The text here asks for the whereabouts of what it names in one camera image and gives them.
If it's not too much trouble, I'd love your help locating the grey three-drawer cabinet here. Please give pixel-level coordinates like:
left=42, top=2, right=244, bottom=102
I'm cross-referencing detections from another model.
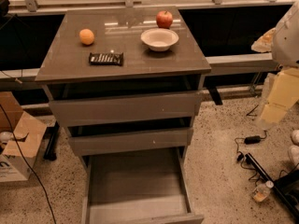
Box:
left=35, top=6, right=212, bottom=224

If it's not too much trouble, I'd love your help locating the brown cardboard box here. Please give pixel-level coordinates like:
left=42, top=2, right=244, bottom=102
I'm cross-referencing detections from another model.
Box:
left=0, top=91, right=47, bottom=182

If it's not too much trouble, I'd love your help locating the black floor cable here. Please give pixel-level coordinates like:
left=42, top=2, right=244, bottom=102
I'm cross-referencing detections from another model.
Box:
left=0, top=104, right=58, bottom=224

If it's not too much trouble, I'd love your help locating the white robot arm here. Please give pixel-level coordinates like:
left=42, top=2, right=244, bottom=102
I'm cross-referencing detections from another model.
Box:
left=251, top=2, right=299, bottom=130

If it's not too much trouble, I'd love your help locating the black table leg bracket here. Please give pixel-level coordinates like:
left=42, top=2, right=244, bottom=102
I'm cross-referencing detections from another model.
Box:
left=207, top=86, right=222, bottom=105

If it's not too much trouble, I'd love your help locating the black power adapter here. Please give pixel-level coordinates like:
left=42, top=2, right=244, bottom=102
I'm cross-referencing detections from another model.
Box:
left=235, top=132, right=267, bottom=153

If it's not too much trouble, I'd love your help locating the grey top drawer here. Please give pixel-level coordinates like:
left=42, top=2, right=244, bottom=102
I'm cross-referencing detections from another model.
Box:
left=50, top=91, right=200, bottom=127

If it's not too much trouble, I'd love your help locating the grey open bottom drawer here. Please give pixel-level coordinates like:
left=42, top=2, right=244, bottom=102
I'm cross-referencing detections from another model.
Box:
left=81, top=147, right=204, bottom=224

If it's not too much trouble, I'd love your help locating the white bowl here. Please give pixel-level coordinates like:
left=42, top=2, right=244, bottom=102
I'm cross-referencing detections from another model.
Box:
left=141, top=28, right=178, bottom=51

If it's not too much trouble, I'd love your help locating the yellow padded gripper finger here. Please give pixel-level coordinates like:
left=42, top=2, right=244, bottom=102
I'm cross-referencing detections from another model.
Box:
left=257, top=68, right=299, bottom=130

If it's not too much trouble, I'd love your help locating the black stand base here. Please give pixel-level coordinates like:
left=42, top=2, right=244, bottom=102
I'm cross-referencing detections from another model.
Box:
left=245, top=153, right=299, bottom=224

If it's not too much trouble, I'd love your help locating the black chocolate rxbar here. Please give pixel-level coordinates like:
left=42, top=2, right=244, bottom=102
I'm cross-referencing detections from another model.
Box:
left=89, top=53, right=123, bottom=66

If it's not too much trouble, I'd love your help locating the clear plastic bottle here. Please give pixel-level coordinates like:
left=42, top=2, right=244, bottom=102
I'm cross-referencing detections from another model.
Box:
left=252, top=180, right=274, bottom=203

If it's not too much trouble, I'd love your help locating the grey middle drawer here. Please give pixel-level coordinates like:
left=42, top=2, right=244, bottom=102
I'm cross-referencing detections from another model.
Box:
left=69, top=128, right=193, bottom=156

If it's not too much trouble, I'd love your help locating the red apple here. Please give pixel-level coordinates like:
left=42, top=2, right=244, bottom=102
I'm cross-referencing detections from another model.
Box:
left=156, top=10, right=173, bottom=29

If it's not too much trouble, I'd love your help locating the orange fruit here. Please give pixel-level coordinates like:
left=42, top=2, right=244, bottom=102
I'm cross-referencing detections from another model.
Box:
left=79, top=29, right=94, bottom=46

